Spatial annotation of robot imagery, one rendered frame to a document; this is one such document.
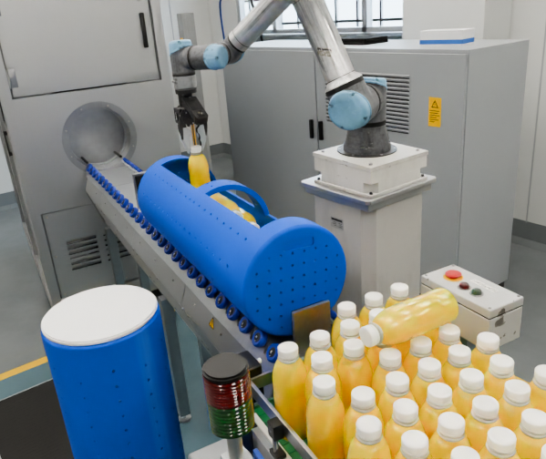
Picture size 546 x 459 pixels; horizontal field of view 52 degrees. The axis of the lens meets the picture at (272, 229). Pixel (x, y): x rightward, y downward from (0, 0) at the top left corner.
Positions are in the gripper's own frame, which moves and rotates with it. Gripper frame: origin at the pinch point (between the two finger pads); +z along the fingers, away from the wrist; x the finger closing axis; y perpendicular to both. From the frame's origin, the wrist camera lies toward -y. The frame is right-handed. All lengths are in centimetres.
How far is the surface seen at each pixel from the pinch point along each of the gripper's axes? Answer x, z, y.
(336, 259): -5, 14, -76
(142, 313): 40, 23, -58
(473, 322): -18, 21, -107
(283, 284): 10, 17, -76
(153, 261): 19.2, 40.0, 7.5
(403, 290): -10, 16, -95
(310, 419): 26, 22, -112
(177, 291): 19.5, 40.6, -19.0
